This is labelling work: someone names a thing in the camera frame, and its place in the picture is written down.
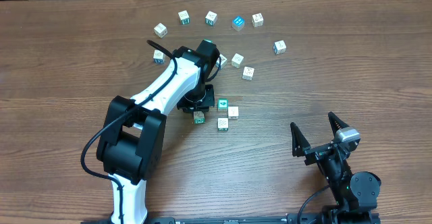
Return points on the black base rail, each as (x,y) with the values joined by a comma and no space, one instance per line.
(233,220)

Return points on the blue top wooden block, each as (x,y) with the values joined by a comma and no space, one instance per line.
(238,23)

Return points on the wooden block green letter side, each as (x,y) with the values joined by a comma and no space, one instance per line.
(184,17)

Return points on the plain wooden block far left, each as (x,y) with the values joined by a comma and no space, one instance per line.
(160,30)

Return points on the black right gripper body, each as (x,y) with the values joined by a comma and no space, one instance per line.
(321,150)

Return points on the wooden block blue side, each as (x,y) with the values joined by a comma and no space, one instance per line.
(159,57)
(279,47)

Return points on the wooden block oval drawing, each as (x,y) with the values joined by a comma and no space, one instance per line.
(237,60)

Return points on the wooden block green bottom side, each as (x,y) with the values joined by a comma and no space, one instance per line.
(198,117)

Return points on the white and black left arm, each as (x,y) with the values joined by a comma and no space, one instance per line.
(131,140)

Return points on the green top block number 4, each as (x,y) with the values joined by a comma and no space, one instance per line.
(222,105)

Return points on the wooden block yellow side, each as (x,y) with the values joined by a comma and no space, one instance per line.
(248,73)

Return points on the wooden block black drawing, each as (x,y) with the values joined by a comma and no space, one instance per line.
(257,20)

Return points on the wooden block blue side left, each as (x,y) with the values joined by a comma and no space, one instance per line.
(159,57)

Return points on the wooden block blue side right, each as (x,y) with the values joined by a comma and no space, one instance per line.
(279,47)

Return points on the wooden block diamond drawing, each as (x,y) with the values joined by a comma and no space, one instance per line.
(221,61)

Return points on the wooden block teal side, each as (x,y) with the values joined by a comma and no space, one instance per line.
(211,18)

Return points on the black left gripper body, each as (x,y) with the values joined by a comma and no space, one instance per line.
(194,106)

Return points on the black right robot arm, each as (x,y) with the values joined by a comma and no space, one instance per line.
(355,194)

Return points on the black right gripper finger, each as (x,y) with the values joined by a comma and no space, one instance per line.
(299,142)
(336,123)

